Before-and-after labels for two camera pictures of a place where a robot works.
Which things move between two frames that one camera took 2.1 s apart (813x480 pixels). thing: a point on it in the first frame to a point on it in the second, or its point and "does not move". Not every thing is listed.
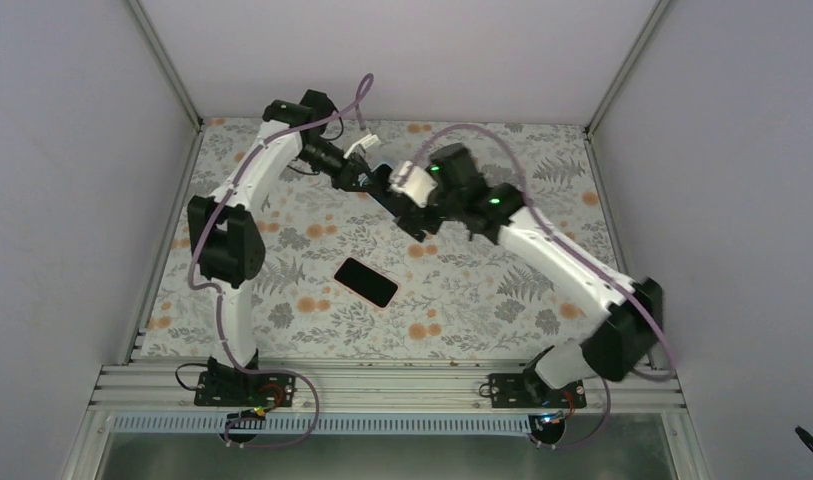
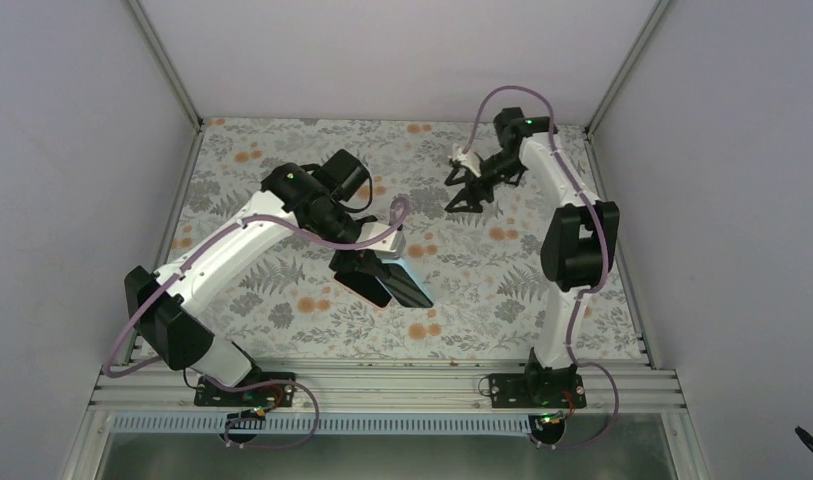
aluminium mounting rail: [376, 387] does not move
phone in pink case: [366, 282] does not move
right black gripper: [408, 221] to [469, 193]
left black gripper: [346, 178] to [359, 260]
